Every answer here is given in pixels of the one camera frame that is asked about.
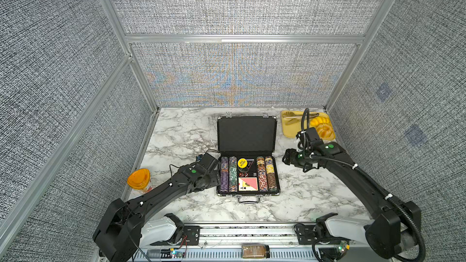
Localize black poker set case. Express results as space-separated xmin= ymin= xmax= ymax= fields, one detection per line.
xmin=216 ymin=115 xmax=280 ymax=203

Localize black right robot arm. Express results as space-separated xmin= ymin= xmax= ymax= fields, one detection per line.
xmin=282 ymin=128 xmax=427 ymax=262

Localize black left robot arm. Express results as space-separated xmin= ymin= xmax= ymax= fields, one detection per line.
xmin=93 ymin=153 xmax=220 ymax=262

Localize purple poker chip row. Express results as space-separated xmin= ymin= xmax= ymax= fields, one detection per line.
xmin=220 ymin=156 xmax=229 ymax=193

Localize green poker chip row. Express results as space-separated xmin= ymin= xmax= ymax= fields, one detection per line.
xmin=229 ymin=156 xmax=238 ymax=192

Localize yellow brown poker chip row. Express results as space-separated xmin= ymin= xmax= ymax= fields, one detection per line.
xmin=265 ymin=156 xmax=278 ymax=192

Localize red poker chip row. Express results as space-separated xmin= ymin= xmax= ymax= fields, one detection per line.
xmin=256 ymin=156 xmax=268 ymax=192

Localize yellow bundt cake toy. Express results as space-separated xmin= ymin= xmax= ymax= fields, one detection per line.
xmin=316 ymin=123 xmax=335 ymax=140

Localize yellow croissant toy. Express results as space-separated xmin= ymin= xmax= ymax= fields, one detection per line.
xmin=309 ymin=116 xmax=329 ymax=127

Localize yellow plastic tray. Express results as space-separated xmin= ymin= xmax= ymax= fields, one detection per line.
xmin=280 ymin=110 xmax=336 ymax=141

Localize yellow dealer button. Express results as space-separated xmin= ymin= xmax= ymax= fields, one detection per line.
xmin=237 ymin=158 xmax=248 ymax=169

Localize playing card deck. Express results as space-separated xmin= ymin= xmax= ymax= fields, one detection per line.
xmin=238 ymin=177 xmax=259 ymax=192

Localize metal tongs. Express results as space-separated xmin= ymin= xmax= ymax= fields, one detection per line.
xmin=282 ymin=112 xmax=303 ymax=121

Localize orange lid plastic jar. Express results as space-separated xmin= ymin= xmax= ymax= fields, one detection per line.
xmin=127 ymin=168 xmax=150 ymax=192

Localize brown spice bottle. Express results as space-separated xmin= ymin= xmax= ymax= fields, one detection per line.
xmin=241 ymin=244 xmax=271 ymax=259

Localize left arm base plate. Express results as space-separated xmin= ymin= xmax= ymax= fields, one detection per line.
xmin=150 ymin=226 xmax=201 ymax=247

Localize aluminium front rail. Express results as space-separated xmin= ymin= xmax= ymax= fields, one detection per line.
xmin=92 ymin=221 xmax=408 ymax=262

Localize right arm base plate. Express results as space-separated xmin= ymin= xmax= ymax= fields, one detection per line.
xmin=293 ymin=223 xmax=350 ymax=254

